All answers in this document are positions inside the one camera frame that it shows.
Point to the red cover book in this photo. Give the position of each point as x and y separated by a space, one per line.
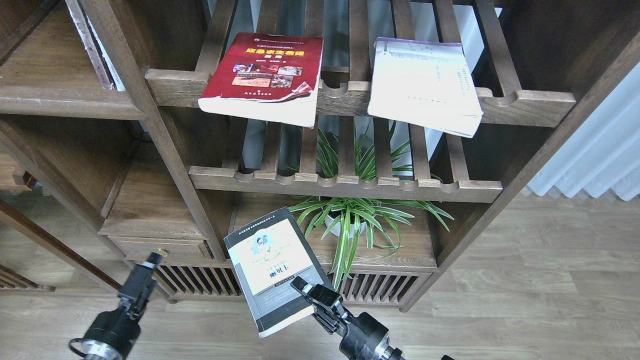
266 77

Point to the upright white book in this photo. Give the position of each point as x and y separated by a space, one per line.
116 79

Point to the upright pale spine book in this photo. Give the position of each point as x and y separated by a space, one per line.
80 21

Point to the white purple cover book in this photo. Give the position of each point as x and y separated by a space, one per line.
424 83

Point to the white pleated curtain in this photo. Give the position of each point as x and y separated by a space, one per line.
604 153

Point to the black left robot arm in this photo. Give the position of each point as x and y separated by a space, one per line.
112 334

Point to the brass drawer knob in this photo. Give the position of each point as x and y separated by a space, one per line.
163 252

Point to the black yellow cover book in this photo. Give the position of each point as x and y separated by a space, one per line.
267 254

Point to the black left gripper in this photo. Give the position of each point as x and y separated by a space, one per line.
113 334

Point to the green spider plant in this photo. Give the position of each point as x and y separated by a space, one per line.
367 213

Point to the white plant pot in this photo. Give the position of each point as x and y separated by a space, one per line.
336 228

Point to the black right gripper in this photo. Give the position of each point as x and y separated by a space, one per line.
363 337

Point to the dark wooden side furniture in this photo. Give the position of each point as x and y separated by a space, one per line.
29 259

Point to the dark wooden bookshelf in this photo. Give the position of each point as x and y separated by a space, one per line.
145 168

